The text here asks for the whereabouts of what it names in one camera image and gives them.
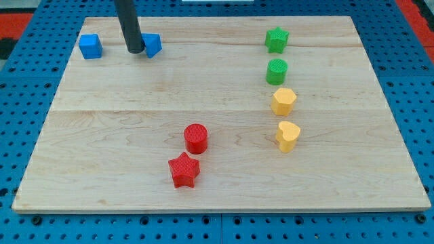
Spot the light wooden board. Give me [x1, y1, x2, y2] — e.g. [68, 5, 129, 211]
[12, 16, 431, 214]

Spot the yellow heart block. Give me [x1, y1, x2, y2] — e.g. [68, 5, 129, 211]
[275, 121, 301, 153]

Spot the green star block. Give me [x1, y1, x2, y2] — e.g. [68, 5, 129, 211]
[265, 26, 290, 54]

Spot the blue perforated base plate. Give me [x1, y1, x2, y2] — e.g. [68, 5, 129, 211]
[1, 0, 433, 243]

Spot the blue pentagon block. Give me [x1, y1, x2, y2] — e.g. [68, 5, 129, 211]
[142, 33, 162, 58]

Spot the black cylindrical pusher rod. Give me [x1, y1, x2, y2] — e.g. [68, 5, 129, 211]
[114, 0, 145, 54]

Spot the yellow hexagon block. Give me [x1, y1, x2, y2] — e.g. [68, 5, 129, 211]
[271, 88, 297, 116]

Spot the red cylinder block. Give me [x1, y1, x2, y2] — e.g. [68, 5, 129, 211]
[184, 123, 208, 155]

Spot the blue cube block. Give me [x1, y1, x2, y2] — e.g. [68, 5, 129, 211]
[79, 34, 102, 60]

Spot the red star block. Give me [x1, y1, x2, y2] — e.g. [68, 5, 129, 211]
[168, 152, 200, 188]

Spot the green cylinder block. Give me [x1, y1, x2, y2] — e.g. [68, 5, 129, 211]
[266, 58, 288, 85]

